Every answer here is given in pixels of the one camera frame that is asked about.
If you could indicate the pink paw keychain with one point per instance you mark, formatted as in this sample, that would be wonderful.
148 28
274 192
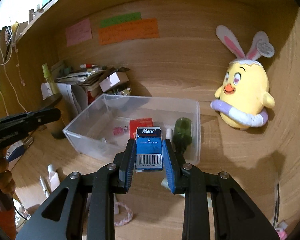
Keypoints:
281 230

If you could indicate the pink sticky note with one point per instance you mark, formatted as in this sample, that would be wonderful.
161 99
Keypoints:
78 33

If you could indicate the stack of books and papers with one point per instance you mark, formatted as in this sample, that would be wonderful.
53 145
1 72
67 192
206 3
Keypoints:
83 87

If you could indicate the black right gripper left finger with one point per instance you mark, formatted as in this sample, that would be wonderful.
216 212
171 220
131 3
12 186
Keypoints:
81 198

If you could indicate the clear plastic storage bin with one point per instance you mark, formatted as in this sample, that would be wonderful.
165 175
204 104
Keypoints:
104 127

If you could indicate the dark green pump bottle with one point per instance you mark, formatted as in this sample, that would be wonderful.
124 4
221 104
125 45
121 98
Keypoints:
182 136

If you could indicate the yellow green spray bottle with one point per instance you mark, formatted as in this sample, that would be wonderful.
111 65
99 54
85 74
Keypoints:
47 75

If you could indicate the pink lip balm tube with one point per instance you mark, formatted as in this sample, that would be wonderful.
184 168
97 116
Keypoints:
120 130

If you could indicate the orange sticky note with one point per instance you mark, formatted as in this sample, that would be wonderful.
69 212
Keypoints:
133 30

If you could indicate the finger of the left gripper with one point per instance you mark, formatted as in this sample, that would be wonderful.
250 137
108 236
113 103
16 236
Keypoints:
30 121

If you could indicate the red packet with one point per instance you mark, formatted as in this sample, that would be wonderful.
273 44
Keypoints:
136 123

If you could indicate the white tape roll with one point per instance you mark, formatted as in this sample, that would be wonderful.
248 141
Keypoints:
169 134

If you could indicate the yellow chick plush toy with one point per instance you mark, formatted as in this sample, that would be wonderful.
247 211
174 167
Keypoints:
244 95

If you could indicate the clear plastic syringe tube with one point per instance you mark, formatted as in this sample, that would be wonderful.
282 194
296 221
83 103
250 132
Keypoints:
44 187

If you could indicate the blue Max staples box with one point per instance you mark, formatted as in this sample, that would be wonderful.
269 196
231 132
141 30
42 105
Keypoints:
148 149

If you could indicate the green sticky note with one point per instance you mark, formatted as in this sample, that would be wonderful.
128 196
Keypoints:
134 16

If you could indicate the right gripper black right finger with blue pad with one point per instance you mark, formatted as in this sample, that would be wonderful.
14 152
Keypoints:
235 214

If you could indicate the person's hand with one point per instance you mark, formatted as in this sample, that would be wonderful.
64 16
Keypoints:
7 184

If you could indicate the black pen in sleeve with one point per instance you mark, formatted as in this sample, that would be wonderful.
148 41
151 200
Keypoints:
277 204

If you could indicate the small white cardboard box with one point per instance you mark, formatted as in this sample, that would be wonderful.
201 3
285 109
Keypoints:
113 80

